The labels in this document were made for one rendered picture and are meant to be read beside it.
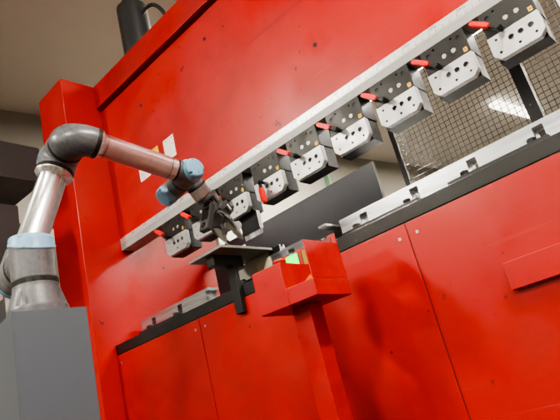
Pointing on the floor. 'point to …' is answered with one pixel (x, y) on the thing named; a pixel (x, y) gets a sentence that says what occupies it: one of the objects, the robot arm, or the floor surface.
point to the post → (527, 94)
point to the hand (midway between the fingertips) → (233, 241)
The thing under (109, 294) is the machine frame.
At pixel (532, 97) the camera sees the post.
